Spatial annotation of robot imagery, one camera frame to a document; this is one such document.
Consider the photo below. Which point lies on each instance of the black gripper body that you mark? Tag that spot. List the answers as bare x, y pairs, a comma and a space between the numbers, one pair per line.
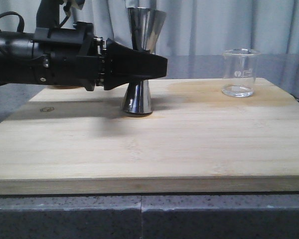
70, 57

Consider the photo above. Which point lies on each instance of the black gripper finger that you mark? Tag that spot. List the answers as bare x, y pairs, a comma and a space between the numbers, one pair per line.
124, 65

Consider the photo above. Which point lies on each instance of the steel jigger measuring cup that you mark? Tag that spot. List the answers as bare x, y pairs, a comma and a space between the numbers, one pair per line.
145, 26

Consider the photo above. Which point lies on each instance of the clear glass shaker cup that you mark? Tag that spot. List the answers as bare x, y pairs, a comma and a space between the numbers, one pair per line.
239, 72

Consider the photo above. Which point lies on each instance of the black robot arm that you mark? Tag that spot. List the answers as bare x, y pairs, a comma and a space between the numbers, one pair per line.
16, 58

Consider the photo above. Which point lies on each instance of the yellow lemon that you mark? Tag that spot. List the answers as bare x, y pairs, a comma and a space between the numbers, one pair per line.
56, 87

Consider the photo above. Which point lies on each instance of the grey curtain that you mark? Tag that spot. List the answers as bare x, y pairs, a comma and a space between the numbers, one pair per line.
202, 27

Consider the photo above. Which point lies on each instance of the wooden cutting board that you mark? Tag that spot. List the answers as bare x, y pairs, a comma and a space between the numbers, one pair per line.
196, 140

